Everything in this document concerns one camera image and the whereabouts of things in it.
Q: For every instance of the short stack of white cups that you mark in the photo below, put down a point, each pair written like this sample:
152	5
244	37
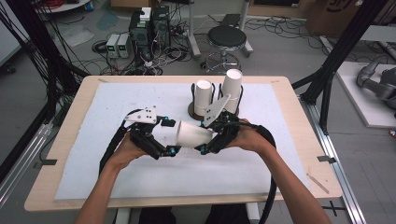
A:
203	96

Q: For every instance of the large cardboard box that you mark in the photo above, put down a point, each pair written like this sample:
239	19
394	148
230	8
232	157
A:
327	21

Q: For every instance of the aluminium rail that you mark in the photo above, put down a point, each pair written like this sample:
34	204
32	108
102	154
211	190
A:
25	165
339	180

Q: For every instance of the black frame beam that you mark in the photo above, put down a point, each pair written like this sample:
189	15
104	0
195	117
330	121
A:
21	147

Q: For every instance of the grey metal stand leg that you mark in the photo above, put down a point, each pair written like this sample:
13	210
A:
193	40
246	46

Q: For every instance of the white foam mat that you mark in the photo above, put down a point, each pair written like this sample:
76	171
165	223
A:
186	177

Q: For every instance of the grey power supply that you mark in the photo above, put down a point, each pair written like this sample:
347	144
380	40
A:
112	43
124	43

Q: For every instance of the person's right leg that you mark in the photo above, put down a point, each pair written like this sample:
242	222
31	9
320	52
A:
229	215

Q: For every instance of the clear plastic bag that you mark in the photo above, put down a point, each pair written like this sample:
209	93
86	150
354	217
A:
74	34

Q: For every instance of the black computer tower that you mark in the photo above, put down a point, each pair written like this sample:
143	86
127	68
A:
161	28
140	34

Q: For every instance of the small white box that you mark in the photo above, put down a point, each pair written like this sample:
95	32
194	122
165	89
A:
145	14

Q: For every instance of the white side table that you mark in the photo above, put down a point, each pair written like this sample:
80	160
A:
379	32

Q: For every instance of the white table leg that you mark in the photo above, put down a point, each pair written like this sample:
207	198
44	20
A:
253	212
123	216

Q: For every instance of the black tape piece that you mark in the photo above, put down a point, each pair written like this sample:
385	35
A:
49	162
326	158

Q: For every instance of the person's left leg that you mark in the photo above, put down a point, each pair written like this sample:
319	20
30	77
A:
158	217

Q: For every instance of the white round table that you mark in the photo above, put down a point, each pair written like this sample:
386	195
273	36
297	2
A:
68	6

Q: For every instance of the black round stool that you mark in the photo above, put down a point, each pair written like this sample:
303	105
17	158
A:
227	36

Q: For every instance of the person's leg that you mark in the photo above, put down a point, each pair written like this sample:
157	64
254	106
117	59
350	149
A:
229	215
158	217

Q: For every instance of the teal floor sheet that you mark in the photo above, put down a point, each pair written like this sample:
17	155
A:
107	20

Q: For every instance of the person's right hand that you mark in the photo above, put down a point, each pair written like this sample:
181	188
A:
252	138

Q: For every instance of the white board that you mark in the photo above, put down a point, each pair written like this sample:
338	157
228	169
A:
358	102

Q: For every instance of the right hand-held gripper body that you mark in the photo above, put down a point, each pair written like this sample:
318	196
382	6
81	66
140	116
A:
216	110

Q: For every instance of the white paper cup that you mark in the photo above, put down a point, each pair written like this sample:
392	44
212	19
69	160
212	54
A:
193	134

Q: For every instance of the white panel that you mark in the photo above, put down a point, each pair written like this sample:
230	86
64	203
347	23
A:
7	40

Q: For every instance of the person's left hand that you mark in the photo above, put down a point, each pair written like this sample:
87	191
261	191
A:
126	152

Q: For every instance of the tall stack of white cups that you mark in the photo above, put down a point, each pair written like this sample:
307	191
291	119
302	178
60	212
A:
233	84

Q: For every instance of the thin wooden stick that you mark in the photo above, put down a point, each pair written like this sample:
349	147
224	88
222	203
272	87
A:
317	183

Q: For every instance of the small red object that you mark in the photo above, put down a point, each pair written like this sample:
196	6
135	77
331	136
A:
393	133

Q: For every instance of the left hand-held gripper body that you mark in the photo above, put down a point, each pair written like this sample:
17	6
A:
143	115

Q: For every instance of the black flat case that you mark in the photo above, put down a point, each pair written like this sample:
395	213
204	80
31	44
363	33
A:
230	19

